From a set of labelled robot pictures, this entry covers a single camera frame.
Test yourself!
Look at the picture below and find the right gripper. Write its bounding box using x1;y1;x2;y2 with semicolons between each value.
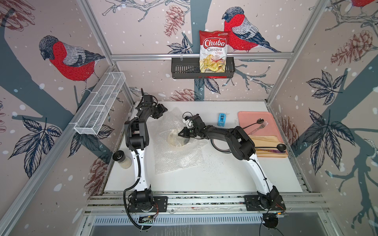
176;128;198;139

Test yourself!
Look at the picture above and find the clear bubble wrap sheet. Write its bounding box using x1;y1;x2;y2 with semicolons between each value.
149;107;208;175

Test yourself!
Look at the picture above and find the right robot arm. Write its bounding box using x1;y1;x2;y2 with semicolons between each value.
178;114;286;210

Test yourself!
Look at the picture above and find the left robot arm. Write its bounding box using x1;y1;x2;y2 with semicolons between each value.
124;95;167;212

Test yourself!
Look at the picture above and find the blue tape dispenser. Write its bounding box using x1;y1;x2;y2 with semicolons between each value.
217;113;226;127

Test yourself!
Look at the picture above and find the white plate dark rim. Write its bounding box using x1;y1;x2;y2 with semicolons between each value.
210;139;231;154

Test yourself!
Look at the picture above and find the shaker jar black lid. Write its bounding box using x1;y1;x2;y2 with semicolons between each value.
112;150;132;169

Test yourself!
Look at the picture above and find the pink tray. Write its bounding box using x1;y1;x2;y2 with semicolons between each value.
238;111;283;142

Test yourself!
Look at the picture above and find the black spoon on tray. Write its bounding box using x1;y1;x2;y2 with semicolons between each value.
243;119;264;129

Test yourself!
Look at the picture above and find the silver fork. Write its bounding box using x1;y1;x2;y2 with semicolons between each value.
249;122;269;135

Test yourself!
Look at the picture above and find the Chuba cassava chips bag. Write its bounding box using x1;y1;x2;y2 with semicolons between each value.
199;31;229;73

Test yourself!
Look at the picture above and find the black ladle spoon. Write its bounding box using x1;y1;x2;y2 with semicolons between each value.
255;143;286;152

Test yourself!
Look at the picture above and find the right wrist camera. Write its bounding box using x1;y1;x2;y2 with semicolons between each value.
183;116;193;128

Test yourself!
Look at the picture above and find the black wire basket shelf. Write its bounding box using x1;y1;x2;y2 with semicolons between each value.
171;57;235;79

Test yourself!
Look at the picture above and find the white mesh wall shelf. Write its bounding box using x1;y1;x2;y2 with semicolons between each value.
74;72;126;135

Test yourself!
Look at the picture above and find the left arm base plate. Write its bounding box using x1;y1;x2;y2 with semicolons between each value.
127;196;168;214

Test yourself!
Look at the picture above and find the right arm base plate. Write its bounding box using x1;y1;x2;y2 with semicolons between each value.
243;195;286;211

